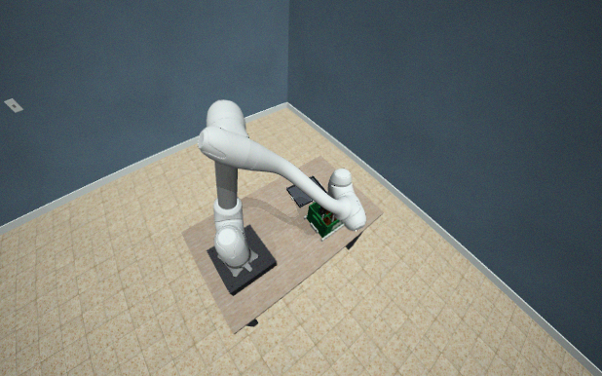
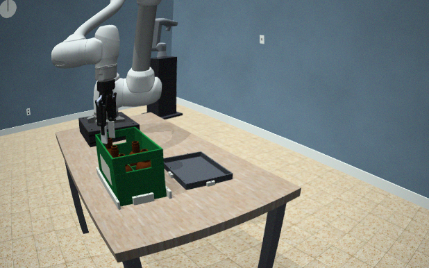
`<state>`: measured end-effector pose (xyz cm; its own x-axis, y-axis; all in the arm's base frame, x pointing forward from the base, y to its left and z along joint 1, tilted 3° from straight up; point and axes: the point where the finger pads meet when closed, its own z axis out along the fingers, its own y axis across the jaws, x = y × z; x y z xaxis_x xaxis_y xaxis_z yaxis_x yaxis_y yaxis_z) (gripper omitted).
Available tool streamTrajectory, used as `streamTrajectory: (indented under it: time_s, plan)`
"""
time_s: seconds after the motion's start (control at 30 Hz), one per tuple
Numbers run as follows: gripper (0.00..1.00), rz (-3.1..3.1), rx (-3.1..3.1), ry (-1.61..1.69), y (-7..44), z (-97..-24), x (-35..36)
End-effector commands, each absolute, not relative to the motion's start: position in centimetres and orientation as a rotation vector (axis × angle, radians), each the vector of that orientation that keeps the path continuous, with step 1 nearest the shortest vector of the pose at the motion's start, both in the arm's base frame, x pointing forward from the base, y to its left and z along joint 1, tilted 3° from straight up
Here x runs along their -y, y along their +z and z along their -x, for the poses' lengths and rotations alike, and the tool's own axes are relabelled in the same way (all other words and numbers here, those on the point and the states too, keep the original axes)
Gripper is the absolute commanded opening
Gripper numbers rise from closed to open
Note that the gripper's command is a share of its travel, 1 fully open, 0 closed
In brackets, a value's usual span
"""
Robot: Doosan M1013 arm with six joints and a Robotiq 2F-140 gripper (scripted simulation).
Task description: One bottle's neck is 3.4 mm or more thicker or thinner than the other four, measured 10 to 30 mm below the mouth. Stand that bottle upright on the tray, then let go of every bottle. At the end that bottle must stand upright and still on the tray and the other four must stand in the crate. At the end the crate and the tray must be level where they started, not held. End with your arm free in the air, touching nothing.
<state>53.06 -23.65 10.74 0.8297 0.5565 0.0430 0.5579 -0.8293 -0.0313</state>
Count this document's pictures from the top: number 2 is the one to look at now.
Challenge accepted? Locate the green divided crate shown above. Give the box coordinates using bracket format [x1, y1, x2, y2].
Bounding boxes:
[95, 127, 167, 206]

